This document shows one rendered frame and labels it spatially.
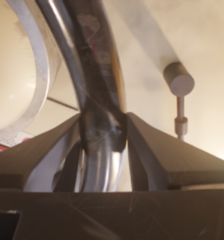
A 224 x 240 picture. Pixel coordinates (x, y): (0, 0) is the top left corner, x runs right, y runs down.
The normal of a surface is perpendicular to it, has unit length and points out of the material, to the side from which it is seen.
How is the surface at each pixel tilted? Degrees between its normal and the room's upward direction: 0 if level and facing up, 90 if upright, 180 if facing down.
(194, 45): 90
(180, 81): 90
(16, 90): 92
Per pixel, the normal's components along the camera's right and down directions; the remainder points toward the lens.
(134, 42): 0.01, 0.56
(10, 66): 0.50, 0.48
